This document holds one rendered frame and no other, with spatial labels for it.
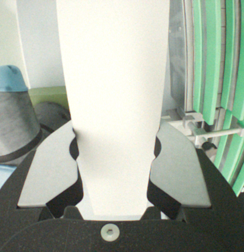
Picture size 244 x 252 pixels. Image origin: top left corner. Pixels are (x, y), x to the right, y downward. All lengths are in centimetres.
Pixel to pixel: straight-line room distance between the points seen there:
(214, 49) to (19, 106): 32
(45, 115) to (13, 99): 16
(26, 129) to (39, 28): 32
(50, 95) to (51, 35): 18
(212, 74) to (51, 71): 42
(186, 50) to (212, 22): 10
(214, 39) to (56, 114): 37
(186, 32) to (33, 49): 41
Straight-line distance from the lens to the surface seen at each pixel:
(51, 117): 39
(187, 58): 36
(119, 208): 18
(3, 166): 29
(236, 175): 58
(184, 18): 35
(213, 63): 29
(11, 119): 25
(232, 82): 38
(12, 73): 26
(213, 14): 29
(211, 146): 29
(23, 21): 54
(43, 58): 51
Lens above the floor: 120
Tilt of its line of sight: 60 degrees down
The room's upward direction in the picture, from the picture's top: 179 degrees clockwise
